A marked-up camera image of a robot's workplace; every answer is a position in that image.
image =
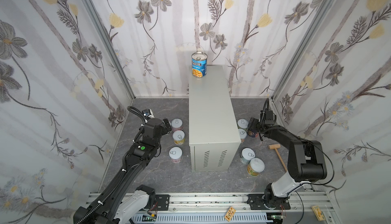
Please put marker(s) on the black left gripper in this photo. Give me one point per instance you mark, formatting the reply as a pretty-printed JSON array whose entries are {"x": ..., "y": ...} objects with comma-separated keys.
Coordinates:
[{"x": 166, "y": 126}]

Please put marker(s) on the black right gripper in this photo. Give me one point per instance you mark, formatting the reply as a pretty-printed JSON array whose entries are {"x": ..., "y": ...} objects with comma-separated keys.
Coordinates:
[{"x": 253, "y": 126}]

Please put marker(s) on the green orange label can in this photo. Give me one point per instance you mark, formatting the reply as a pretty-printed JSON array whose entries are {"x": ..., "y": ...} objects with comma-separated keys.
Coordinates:
[{"x": 255, "y": 167}]

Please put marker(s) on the blue label soup can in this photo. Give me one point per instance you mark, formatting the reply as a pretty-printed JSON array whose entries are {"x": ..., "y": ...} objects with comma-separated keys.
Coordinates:
[{"x": 199, "y": 64}]

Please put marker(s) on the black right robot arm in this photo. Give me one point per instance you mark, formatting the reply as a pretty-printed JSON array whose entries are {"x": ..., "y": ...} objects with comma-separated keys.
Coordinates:
[{"x": 306, "y": 159}]

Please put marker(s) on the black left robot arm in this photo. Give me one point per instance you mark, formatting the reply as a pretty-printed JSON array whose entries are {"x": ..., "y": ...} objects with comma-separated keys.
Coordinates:
[{"x": 111, "y": 206}]

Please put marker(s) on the white-lid pink can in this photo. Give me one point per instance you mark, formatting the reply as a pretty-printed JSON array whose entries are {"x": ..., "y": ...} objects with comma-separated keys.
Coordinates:
[
  {"x": 175, "y": 154},
  {"x": 177, "y": 124}
]

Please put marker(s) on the white-lid green label can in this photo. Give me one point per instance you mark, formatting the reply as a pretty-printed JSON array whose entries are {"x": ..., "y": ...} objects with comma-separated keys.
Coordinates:
[{"x": 243, "y": 124}]

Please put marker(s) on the white-lid yellow can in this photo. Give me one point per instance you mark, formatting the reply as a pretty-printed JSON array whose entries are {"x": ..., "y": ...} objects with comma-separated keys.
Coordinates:
[{"x": 179, "y": 137}]

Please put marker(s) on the wooden mallet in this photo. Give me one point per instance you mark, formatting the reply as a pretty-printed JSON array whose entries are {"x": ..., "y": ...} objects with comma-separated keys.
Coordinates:
[{"x": 276, "y": 148}]

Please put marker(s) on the white-lid grey can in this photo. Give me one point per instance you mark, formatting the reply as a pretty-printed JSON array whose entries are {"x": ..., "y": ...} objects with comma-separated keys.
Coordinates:
[{"x": 247, "y": 155}]

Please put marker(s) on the white-lid pink can front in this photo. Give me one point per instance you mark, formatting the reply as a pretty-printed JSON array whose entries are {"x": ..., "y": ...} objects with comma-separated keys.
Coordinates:
[{"x": 175, "y": 154}]

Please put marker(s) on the grey metal cabinet box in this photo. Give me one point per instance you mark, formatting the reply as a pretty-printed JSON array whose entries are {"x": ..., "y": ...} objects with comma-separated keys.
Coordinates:
[{"x": 213, "y": 133}]

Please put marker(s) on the small orange tag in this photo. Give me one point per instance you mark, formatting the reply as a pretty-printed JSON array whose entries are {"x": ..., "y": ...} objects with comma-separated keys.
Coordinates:
[{"x": 229, "y": 214}]

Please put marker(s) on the yellow tag right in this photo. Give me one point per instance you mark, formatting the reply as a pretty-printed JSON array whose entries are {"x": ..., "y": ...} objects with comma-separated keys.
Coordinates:
[{"x": 318, "y": 213}]

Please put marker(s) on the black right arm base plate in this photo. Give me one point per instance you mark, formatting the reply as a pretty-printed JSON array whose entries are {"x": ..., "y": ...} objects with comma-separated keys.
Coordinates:
[{"x": 262, "y": 202}]

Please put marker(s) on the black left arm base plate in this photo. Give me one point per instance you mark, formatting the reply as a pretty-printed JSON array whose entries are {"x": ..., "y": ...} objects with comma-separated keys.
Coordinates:
[{"x": 162, "y": 202}]

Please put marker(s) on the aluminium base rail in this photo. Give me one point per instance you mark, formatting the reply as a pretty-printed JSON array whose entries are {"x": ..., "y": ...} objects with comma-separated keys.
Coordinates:
[{"x": 300, "y": 202}]

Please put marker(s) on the white cable duct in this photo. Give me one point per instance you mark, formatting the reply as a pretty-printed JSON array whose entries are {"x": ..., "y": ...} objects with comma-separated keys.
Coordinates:
[{"x": 202, "y": 218}]

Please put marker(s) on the aluminium corner wall post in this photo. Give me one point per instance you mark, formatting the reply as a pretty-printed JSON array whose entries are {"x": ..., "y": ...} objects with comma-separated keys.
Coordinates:
[{"x": 320, "y": 16}]

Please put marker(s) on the left corner wall post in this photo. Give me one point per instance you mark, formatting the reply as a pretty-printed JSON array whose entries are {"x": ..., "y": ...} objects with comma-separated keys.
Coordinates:
[{"x": 104, "y": 36}]

